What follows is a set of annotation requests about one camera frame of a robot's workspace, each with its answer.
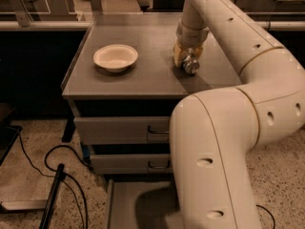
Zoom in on black cable right floor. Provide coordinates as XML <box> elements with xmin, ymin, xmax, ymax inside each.
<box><xmin>255</xmin><ymin>203</ymin><xmax>276</xmax><ymax>229</ymax></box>

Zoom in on bottom grey drawer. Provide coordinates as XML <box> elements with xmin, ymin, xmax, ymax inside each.
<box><xmin>104</xmin><ymin>179</ymin><xmax>184</xmax><ymax>229</ymax></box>

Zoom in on black bar on floor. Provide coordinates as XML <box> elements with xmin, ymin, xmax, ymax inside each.
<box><xmin>39</xmin><ymin>163</ymin><xmax>64</xmax><ymax>229</ymax></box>

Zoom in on silver redbull can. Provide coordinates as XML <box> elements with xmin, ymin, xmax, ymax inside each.
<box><xmin>182</xmin><ymin>55</ymin><xmax>200</xmax><ymax>75</ymax></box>

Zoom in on black cable floor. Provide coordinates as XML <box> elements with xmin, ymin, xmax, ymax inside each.
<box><xmin>255</xmin><ymin>203</ymin><xmax>276</xmax><ymax>229</ymax></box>
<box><xmin>6</xmin><ymin>125</ymin><xmax>93</xmax><ymax>229</ymax></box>

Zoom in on middle grey drawer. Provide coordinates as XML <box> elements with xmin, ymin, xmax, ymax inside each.
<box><xmin>90</xmin><ymin>154</ymin><xmax>173</xmax><ymax>175</ymax></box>

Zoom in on grey drawer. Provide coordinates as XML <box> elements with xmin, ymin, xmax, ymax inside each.
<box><xmin>104</xmin><ymin>179</ymin><xmax>184</xmax><ymax>229</ymax></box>
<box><xmin>74</xmin><ymin>116</ymin><xmax>169</xmax><ymax>145</ymax></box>
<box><xmin>90</xmin><ymin>154</ymin><xmax>173</xmax><ymax>175</ymax></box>

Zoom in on grey drawer cabinet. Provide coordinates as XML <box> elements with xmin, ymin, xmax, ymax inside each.
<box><xmin>60</xmin><ymin>12</ymin><xmax>243</xmax><ymax>229</ymax></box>

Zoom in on white paper bowl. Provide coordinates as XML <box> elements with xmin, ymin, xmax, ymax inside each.
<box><xmin>93</xmin><ymin>44</ymin><xmax>138</xmax><ymax>73</ymax></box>

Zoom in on black cable left floor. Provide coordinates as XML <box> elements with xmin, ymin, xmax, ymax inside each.
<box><xmin>6</xmin><ymin>125</ymin><xmax>93</xmax><ymax>229</ymax></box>

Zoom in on dark tray left edge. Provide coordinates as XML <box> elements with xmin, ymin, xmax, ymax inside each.
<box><xmin>0</xmin><ymin>126</ymin><xmax>22</xmax><ymax>166</ymax></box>

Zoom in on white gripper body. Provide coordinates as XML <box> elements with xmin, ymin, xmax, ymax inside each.
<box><xmin>175</xmin><ymin>21</ymin><xmax>209</xmax><ymax>49</ymax></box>

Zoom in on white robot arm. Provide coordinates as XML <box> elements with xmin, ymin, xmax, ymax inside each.
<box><xmin>170</xmin><ymin>0</ymin><xmax>305</xmax><ymax>229</ymax></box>

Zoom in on white horizontal rail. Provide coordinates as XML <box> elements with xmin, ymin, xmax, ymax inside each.
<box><xmin>0</xmin><ymin>21</ymin><xmax>305</xmax><ymax>31</ymax></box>

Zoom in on top grey drawer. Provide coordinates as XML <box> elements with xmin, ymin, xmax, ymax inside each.
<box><xmin>74</xmin><ymin>116</ymin><xmax>169</xmax><ymax>145</ymax></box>

